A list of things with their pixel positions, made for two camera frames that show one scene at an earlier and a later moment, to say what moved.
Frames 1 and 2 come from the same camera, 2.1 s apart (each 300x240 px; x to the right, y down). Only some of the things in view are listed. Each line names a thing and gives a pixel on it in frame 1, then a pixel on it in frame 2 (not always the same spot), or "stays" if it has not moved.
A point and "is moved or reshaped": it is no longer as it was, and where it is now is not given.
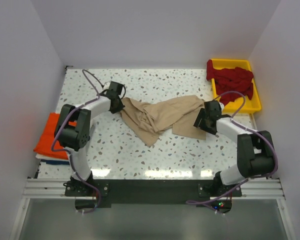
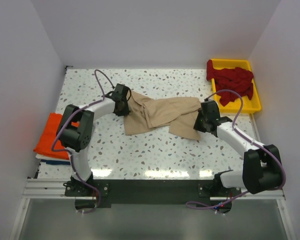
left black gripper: [120, 107] → [126, 112]
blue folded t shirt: [56, 162] stays
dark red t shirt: [235, 79] stays
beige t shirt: [145, 121] is moved or reshaped
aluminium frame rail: [54, 189] stays
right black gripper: [199, 121] stays
